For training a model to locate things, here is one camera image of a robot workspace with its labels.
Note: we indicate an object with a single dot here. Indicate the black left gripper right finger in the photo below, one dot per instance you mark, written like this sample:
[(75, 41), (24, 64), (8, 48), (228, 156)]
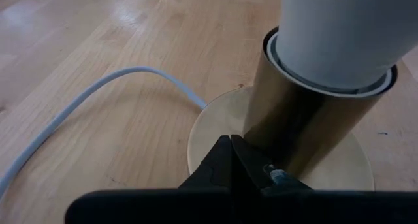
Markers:
[(294, 207)]

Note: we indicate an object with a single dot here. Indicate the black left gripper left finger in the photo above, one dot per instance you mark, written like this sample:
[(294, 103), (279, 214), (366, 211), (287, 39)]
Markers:
[(209, 201)]

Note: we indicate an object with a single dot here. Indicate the brass lamp base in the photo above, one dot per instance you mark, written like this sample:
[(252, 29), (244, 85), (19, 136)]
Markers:
[(294, 126)]

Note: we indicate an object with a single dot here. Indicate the white lightbulb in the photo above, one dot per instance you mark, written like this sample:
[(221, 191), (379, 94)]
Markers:
[(343, 31)]

